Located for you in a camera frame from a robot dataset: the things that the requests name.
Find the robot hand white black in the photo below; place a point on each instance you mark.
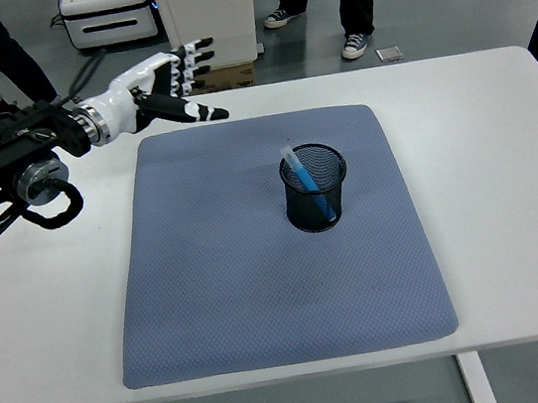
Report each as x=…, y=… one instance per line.
x=133, y=92

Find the small silver floor plate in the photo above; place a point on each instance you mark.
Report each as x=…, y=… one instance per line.
x=388, y=54

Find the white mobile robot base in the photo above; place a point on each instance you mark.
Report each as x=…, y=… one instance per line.
x=107, y=13

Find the blue marker with clear cap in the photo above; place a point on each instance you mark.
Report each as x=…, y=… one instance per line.
x=304, y=176

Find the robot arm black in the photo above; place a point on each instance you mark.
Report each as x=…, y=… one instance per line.
x=15, y=142

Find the brown cardboard box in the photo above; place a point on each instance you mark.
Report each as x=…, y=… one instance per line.
x=232, y=79

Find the white cabinet column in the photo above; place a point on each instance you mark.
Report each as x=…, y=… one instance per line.
x=216, y=3

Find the black mesh pen holder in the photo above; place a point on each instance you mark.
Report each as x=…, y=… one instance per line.
x=300, y=212

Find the white table leg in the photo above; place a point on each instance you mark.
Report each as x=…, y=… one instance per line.
x=478, y=387

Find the blue-grey quilted mat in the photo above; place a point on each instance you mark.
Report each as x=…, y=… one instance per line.
x=263, y=302

